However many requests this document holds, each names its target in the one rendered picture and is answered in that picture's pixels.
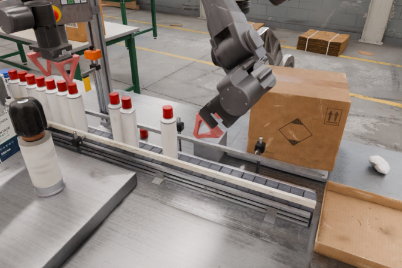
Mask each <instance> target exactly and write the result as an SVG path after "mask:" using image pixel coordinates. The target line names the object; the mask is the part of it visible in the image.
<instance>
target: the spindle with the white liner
mask: <svg viewBox="0 0 402 268"><path fill-rule="evenodd" d="M8 114H9V116H10V120H11V123H12V125H13V128H14V131H15V133H16V134H17V135H19V136H20V138H19V140H18V144H19V147H20V149H21V152H22V156H23V158H24V160H25V164H26V167H27V169H28V172H29V175H30V178H31V180H32V185H33V186H34V192H35V194H36V195H38V196H41V197H47V196H52V195H54V194H56V193H58V192H60V191H61V190H62V189H63V188H64V186H65V184H66V182H65V179H64V178H63V173H62V171H61V168H60V164H59V161H58V158H57V154H56V150H55V147H54V143H53V140H52V137H51V133H50V132H49V131H48V130H45V129H46V128H47V120H46V117H45V114H44V110H43V107H42V104H41V102H40V101H39V100H38V99H35V98H34V97H31V96H28V97H22V98H18V99H16V100H13V101H12V102H11V103H10V105H9V110H8Z"/></svg>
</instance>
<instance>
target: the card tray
mask: <svg viewBox="0 0 402 268"><path fill-rule="evenodd" d="M313 251H314V252H316V253H318V254H321V255H324V256H326V257H330V258H332V259H335V260H338V261H341V262H343V263H346V264H349V265H351V266H355V267H357V268H402V200H398V199H395V198H391V197H388V196H383V195H381V194H376V193H372V192H369V191H365V190H362V189H359V188H355V187H350V186H348V185H343V184H339V183H336V182H333V181H329V180H327V183H326V186H325V191H324V197H323V201H322V207H321V213H320V217H319V223H318V229H317V233H316V239H315V245H314V249H313Z"/></svg>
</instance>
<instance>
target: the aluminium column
mask: <svg viewBox="0 0 402 268"><path fill-rule="evenodd" d="M89 1H90V7H91V10H92V7H94V6H97V5H100V4H99V0H89ZM92 19H93V20H92V21H91V22H90V24H91V28H92V35H93V40H92V35H91V30H90V24H89V22H85V26H86V32H87V39H88V43H89V46H93V41H94V45H95V47H96V49H99V50H101V53H102V57H101V58H99V59H98V64H100V67H101V69H100V70H99V71H100V77H101V82H102V88H103V95H104V99H105V106H106V112H108V115H109V110H108V105H109V104H110V100H109V94H110V93H111V92H113V89H112V81H111V74H110V70H109V62H108V55H107V50H106V43H105V35H104V31H103V24H102V16H101V13H97V14H94V15H92ZM95 73H96V79H97V83H98V89H99V96H100V102H101V106H102V111H104V110H103V103H102V97H101V90H100V87H99V80H98V73H97V71H95ZM109 121H110V120H109ZM110 124H111V121H110ZM104 127H105V126H104ZM106 128H109V129H112V127H111V125H109V126H108V127H106Z"/></svg>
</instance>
